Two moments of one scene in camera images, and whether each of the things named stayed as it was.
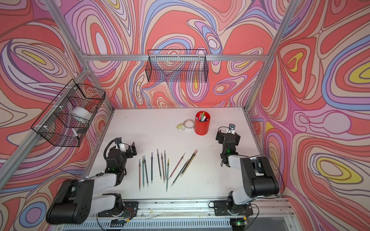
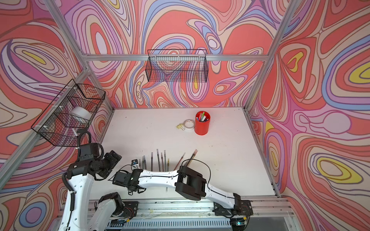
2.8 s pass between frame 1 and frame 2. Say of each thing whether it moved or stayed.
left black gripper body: moved
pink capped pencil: stayed
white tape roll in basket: stayed
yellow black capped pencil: stayed
